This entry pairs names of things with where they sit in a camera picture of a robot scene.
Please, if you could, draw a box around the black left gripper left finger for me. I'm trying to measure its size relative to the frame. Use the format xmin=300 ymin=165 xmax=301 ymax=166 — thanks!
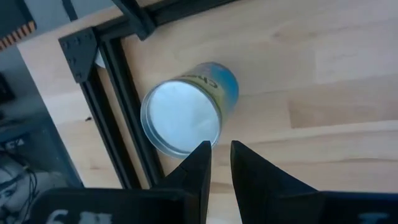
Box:
xmin=28 ymin=140 xmax=213 ymax=224

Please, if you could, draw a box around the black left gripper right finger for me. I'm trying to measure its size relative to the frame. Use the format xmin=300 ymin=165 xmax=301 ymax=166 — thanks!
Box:
xmin=229 ymin=139 xmax=398 ymax=224

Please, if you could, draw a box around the blue yellow label can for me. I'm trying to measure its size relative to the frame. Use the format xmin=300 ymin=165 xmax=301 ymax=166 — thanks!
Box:
xmin=139 ymin=61 xmax=240 ymax=159

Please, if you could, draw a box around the black mat orange striped edge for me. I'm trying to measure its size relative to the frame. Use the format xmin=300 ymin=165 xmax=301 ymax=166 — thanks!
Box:
xmin=0 ymin=20 xmax=37 ymax=52

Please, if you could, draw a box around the black aluminium table frame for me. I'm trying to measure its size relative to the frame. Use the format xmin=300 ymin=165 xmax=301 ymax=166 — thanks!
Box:
xmin=57 ymin=0 xmax=240 ymax=190

